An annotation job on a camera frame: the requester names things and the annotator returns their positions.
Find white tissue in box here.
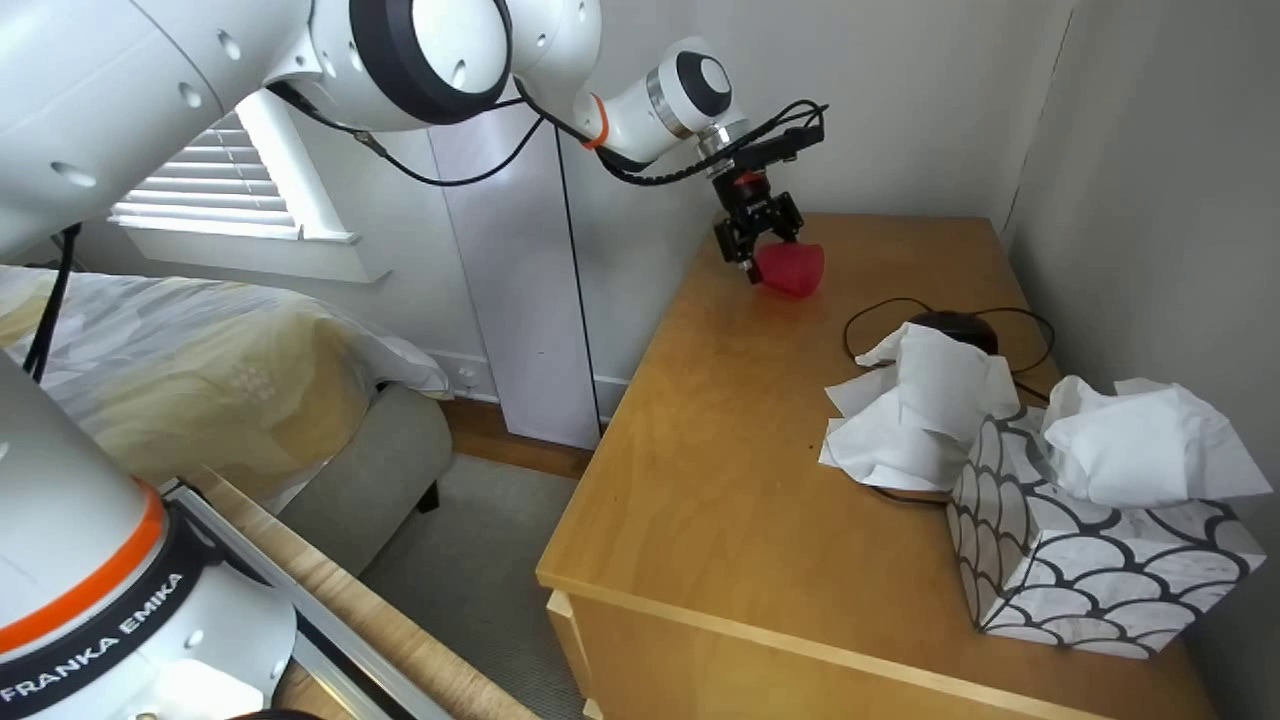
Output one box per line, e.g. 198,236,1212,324
1038,374,1275,511

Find white window blinds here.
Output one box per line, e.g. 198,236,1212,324
108,111,304,244

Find red plastic cup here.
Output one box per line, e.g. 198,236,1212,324
749,236,828,303

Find wooden rail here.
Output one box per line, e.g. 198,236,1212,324
166,466,545,720

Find coiled black cable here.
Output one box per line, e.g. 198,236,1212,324
837,292,1059,410

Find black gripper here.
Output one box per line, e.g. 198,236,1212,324
709,163,809,273

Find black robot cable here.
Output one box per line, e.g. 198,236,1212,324
20,78,834,394

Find white leaning panel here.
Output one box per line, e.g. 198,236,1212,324
426,105,606,454

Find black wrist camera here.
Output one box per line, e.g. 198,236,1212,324
724,105,834,173

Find scallop patterned tissue box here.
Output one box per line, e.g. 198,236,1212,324
943,414,1273,663

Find bed with white sheet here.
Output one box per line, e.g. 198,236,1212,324
0,260,457,494

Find crumpled white tissue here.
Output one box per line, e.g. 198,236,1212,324
816,321,1026,502

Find grey upholstered stool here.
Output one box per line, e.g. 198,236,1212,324
272,380,459,581

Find orange cable strap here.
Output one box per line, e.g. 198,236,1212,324
586,92,617,157

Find wooden dresser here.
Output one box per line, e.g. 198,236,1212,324
533,213,1226,720

